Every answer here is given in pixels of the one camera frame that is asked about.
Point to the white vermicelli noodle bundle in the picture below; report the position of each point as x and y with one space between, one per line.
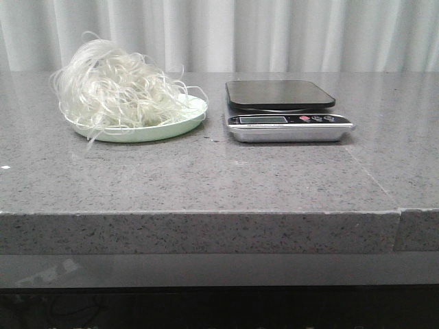
105 86

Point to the light green round plate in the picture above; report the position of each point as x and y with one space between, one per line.
195 114

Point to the silver black kitchen scale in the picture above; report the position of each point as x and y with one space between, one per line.
282 111

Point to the white pleated curtain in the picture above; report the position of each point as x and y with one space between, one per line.
227 36

